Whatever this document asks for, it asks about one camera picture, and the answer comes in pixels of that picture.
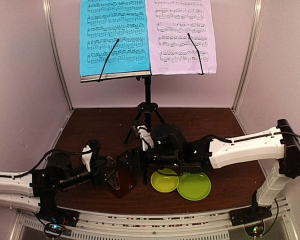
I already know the aluminium left corner post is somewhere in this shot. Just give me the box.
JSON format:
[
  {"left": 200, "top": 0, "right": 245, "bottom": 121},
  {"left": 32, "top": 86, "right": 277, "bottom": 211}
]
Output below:
[{"left": 42, "top": 0, "right": 74, "bottom": 112}]

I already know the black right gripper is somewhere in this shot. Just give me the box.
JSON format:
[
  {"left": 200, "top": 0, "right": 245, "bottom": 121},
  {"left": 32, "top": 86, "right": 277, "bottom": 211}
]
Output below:
[{"left": 116, "top": 145, "right": 181, "bottom": 172}]

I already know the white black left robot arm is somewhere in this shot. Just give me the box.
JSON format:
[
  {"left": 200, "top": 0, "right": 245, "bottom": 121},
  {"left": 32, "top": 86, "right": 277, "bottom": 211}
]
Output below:
[{"left": 0, "top": 140, "right": 107, "bottom": 222}]

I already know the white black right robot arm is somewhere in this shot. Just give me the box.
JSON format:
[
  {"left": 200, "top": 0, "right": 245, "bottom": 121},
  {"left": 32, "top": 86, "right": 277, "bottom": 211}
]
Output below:
[{"left": 117, "top": 119, "right": 300, "bottom": 224}]

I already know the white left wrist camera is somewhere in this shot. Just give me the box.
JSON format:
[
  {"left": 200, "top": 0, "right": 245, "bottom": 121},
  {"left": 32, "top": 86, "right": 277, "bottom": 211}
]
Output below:
[{"left": 81, "top": 145, "right": 93, "bottom": 173}]

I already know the brown wooden metronome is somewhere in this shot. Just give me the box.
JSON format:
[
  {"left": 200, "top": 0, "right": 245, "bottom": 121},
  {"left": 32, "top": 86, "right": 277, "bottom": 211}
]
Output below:
[{"left": 108, "top": 161, "right": 137, "bottom": 199}]

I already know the lavender paper sheet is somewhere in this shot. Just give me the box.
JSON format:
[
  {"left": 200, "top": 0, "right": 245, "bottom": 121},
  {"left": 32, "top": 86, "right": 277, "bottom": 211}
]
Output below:
[{"left": 145, "top": 0, "right": 217, "bottom": 75}]

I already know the black perforated music stand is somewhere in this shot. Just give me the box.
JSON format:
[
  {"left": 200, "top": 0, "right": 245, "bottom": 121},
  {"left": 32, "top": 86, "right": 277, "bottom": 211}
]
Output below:
[{"left": 79, "top": 0, "right": 206, "bottom": 186}]

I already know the lime green plate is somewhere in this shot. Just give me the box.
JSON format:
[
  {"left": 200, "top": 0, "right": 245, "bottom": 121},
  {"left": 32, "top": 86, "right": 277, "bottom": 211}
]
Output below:
[{"left": 177, "top": 173, "right": 212, "bottom": 202}]

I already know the clear plastic metronome cover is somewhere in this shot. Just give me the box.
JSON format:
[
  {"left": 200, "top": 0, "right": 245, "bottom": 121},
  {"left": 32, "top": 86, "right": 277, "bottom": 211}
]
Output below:
[{"left": 103, "top": 156, "right": 121, "bottom": 191}]

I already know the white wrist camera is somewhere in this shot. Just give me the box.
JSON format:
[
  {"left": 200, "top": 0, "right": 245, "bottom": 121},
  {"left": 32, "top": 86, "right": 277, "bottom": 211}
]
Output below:
[
  {"left": 131, "top": 124, "right": 154, "bottom": 152},
  {"left": 81, "top": 145, "right": 93, "bottom": 173}
]

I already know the lime green bowl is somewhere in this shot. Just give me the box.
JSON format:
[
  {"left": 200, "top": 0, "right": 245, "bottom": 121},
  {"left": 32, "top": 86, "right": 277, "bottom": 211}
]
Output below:
[{"left": 150, "top": 168, "right": 180, "bottom": 194}]

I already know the blue sheet music paper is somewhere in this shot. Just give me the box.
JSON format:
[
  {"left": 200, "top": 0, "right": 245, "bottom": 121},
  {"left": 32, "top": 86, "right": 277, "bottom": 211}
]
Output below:
[{"left": 79, "top": 0, "right": 151, "bottom": 77}]

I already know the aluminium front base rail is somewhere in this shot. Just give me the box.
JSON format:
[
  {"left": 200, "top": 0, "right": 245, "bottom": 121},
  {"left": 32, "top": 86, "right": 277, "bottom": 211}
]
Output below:
[{"left": 16, "top": 196, "right": 291, "bottom": 240}]

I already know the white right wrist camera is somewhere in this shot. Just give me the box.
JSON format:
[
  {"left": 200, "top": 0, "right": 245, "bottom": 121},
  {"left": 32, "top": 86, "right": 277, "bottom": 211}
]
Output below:
[{"left": 131, "top": 124, "right": 154, "bottom": 152}]

